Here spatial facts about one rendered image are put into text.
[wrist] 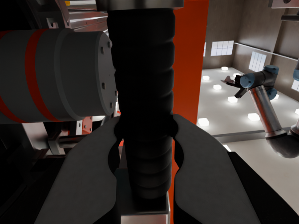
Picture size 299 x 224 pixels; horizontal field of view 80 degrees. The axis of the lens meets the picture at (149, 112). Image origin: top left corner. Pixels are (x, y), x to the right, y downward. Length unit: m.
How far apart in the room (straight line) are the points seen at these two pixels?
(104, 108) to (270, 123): 0.95
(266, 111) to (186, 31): 0.61
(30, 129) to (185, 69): 0.57
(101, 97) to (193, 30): 0.54
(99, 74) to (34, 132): 0.19
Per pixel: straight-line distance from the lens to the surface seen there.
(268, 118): 1.10
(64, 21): 0.55
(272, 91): 1.23
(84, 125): 0.59
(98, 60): 0.24
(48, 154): 0.39
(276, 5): 0.85
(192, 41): 0.73
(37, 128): 0.40
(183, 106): 0.81
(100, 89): 0.24
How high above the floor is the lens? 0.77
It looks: 29 degrees up
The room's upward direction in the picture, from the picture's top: 177 degrees clockwise
